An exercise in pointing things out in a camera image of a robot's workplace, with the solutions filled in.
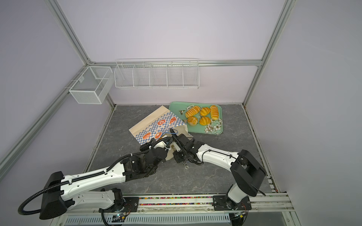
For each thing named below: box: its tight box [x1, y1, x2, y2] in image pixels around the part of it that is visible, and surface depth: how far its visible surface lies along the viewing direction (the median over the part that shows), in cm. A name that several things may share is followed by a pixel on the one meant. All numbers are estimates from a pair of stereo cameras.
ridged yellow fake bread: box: [210, 104, 220, 121], surface depth 114 cm
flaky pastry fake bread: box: [187, 116, 198, 127], surface depth 107 cm
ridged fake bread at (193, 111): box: [185, 105, 201, 119], surface depth 114 cm
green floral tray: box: [168, 101, 223, 135], surface depth 111 cm
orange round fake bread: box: [200, 106, 211, 117], surface depth 114 cm
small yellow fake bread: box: [198, 116, 211, 126], surface depth 107 cm
